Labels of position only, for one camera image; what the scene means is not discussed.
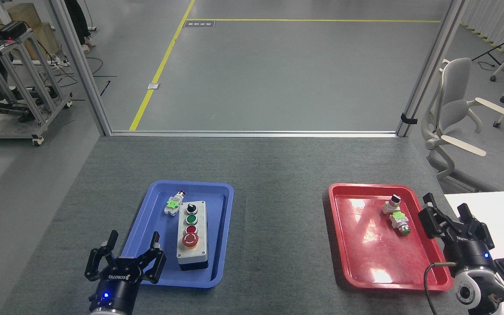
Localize silver aluminium post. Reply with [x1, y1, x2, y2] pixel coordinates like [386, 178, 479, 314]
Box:
[50, 0, 112, 136]
[395, 0, 469, 137]

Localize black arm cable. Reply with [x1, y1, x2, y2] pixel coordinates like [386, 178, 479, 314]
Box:
[424, 262, 457, 315]

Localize grey office chair with armrests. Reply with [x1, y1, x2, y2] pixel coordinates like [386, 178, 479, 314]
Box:
[421, 57, 504, 193]

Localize red push button switch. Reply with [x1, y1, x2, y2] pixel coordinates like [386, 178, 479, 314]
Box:
[164, 190, 187, 216]

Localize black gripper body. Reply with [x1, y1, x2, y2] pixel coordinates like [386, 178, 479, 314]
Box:
[89, 257, 144, 312]
[442, 232, 496, 277]

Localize brown cardboard box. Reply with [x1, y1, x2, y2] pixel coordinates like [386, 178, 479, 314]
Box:
[0, 3, 62, 62]

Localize blue plastic tray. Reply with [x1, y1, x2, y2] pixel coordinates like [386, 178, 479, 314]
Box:
[123, 180, 235, 289]

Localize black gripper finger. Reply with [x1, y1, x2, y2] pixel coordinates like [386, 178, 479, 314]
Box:
[418, 192, 458, 240]
[84, 230, 119, 281]
[136, 231, 167, 285]
[456, 203, 495, 250]

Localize green push button switch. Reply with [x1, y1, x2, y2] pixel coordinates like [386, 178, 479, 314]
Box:
[390, 212, 412, 236]

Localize aluminium frame cart on wheels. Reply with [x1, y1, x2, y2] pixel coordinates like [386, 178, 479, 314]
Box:
[0, 27, 73, 147]

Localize black floor cable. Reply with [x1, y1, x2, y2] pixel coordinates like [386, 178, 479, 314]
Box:
[55, 56, 118, 95]

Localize black selector switch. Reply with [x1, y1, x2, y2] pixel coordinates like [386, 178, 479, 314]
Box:
[382, 195, 402, 215]

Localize red plastic tray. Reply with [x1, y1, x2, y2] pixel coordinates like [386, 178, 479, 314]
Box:
[328, 183, 454, 291]

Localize grey control box with buttons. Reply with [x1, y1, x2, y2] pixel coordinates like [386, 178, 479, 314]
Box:
[176, 200, 209, 272]

